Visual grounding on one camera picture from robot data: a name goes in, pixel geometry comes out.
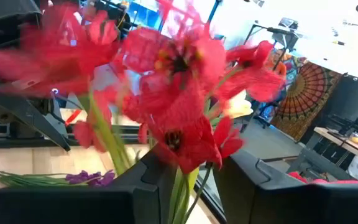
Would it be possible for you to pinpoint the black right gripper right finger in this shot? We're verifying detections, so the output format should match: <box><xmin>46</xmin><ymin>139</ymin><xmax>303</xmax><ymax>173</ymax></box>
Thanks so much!
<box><xmin>212</xmin><ymin>150</ymin><xmax>358</xmax><ymax>224</ymax></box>

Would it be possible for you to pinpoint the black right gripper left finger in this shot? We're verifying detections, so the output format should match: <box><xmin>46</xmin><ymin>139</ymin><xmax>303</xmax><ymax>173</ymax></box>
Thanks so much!
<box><xmin>0</xmin><ymin>148</ymin><xmax>180</xmax><ymax>224</ymax></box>

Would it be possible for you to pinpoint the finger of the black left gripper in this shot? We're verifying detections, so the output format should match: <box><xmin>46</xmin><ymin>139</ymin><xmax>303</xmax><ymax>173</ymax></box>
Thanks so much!
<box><xmin>0</xmin><ymin>92</ymin><xmax>71</xmax><ymax>153</ymax></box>

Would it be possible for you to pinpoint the purple artificial flower bunch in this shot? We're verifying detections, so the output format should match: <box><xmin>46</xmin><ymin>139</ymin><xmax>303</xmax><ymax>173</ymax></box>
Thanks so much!
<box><xmin>0</xmin><ymin>166</ymin><xmax>116</xmax><ymax>188</ymax></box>

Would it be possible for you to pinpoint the white artificial tulip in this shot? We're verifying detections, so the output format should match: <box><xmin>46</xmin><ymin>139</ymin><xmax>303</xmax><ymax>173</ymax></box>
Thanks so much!
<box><xmin>224</xmin><ymin>90</ymin><xmax>254</xmax><ymax>119</ymax></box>

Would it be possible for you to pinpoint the red poppy flower bunch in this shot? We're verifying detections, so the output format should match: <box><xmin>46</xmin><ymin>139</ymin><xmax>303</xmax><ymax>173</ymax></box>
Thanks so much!
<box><xmin>0</xmin><ymin>0</ymin><xmax>287</xmax><ymax>224</ymax></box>

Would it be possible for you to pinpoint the wooden work table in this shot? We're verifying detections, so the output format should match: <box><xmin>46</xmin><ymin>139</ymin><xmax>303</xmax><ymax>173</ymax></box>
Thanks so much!
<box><xmin>314</xmin><ymin>126</ymin><xmax>358</xmax><ymax>166</ymax></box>

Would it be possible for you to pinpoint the orange mandala tapestry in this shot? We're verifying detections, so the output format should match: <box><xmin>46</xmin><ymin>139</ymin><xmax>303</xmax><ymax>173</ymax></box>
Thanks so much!
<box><xmin>270</xmin><ymin>61</ymin><xmax>344</xmax><ymax>143</ymax></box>

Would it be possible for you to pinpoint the dark partition panel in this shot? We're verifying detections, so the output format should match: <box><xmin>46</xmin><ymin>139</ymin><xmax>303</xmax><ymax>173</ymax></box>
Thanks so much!
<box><xmin>321</xmin><ymin>74</ymin><xmax>358</xmax><ymax>131</ymax></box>

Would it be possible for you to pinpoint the person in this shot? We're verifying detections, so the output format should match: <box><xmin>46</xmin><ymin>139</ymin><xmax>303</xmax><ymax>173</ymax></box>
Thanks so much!
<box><xmin>264</xmin><ymin>48</ymin><xmax>288</xmax><ymax>78</ymax></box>

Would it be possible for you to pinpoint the black rig frame stand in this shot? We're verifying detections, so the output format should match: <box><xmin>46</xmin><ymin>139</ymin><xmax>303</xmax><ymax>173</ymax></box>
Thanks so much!
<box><xmin>244</xmin><ymin>23</ymin><xmax>301</xmax><ymax>72</ymax></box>

